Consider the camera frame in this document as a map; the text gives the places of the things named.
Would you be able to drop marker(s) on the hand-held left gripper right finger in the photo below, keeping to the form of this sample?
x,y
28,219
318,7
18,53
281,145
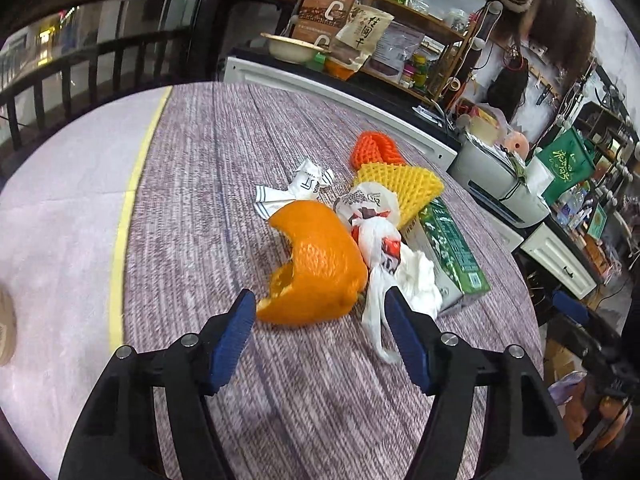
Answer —
x,y
407,340

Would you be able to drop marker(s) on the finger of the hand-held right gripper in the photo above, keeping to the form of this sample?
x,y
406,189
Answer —
x,y
570,307

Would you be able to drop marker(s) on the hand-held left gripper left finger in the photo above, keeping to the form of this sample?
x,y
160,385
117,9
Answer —
x,y
230,345

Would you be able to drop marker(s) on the white tissue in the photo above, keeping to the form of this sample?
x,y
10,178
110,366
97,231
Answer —
x,y
420,280

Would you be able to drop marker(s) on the white plastic bag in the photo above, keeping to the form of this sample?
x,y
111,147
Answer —
x,y
375,255

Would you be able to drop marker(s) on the green drink carton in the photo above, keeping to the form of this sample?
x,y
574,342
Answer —
x,y
450,255

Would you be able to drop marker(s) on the orange peel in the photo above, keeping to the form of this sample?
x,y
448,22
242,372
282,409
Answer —
x,y
320,265

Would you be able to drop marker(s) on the brown printed paper wrapper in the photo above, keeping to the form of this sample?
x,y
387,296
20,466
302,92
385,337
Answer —
x,y
370,200

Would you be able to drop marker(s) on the yellow foam fruit net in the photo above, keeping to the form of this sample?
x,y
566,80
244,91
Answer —
x,y
405,185

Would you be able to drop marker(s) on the white paper wrapper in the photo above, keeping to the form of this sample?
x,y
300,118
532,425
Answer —
x,y
300,185

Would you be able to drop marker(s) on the orange foam fruit net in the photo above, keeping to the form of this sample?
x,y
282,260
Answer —
x,y
372,150

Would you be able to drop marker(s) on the green tote bag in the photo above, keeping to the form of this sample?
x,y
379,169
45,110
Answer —
x,y
570,165

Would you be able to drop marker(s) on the white printer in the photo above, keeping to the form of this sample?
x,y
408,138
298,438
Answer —
x,y
500,180

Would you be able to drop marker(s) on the purple woven tablecloth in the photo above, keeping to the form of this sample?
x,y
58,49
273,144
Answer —
x,y
250,135

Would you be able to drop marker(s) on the white yellow-edged table cover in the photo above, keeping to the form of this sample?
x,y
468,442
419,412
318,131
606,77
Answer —
x,y
60,210

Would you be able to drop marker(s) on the beige container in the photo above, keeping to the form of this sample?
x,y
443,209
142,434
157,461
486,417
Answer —
x,y
6,330

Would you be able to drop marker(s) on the black wig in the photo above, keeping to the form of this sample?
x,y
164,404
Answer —
x,y
507,90

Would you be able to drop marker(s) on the white cabinet panel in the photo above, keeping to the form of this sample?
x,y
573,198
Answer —
x,y
340,95

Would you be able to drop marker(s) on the long brown wig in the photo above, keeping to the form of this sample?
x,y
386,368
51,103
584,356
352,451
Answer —
x,y
565,15

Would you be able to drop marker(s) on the dark purple pouch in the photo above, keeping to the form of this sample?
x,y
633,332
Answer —
x,y
395,45

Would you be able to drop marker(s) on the cream bowl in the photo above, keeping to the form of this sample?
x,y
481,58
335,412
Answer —
x,y
290,45

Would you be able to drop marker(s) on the wooden shelf rack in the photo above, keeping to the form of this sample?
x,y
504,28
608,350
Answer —
x,y
425,22

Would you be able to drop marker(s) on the kraft snack bag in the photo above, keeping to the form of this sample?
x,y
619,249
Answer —
x,y
362,25

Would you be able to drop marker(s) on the black railing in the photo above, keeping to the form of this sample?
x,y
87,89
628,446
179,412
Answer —
x,y
75,60

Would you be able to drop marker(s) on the brown printed box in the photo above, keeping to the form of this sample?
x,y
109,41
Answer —
x,y
320,5

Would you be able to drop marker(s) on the dark wall shelf unit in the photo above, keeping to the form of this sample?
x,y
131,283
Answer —
x,y
600,130

